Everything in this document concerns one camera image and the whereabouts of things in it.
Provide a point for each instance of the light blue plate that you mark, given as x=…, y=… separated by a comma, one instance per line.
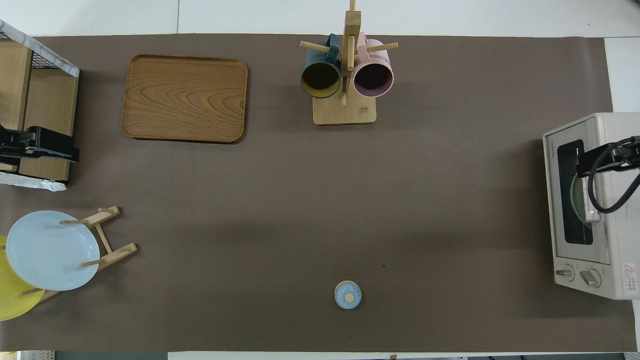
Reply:
x=50, y=250

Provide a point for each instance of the wooden mug tree stand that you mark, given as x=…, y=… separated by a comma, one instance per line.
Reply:
x=345, y=112

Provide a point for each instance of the dark teal mug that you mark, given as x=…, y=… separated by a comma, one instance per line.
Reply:
x=312, y=57

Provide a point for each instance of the cream toaster oven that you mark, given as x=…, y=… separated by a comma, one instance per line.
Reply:
x=620, y=240

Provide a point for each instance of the brown table mat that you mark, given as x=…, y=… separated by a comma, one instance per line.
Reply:
x=300, y=210

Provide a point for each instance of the cream oven knob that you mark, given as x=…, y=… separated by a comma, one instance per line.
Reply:
x=565, y=273
x=591, y=278

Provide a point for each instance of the pink mug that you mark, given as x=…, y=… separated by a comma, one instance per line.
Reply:
x=382, y=57

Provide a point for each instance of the yellow plate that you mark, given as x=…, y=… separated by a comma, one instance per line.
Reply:
x=12, y=300

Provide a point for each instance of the wooden step shelf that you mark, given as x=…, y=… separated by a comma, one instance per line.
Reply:
x=47, y=100

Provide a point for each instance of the wooden serving tray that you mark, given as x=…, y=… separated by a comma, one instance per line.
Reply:
x=185, y=97

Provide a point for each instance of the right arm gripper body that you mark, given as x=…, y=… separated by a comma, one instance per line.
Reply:
x=632, y=152

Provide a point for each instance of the toaster oven glass door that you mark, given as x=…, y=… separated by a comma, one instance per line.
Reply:
x=552, y=200

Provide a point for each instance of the wooden plate rack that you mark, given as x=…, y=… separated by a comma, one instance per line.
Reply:
x=120, y=252

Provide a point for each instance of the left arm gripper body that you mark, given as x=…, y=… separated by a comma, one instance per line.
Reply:
x=12, y=145

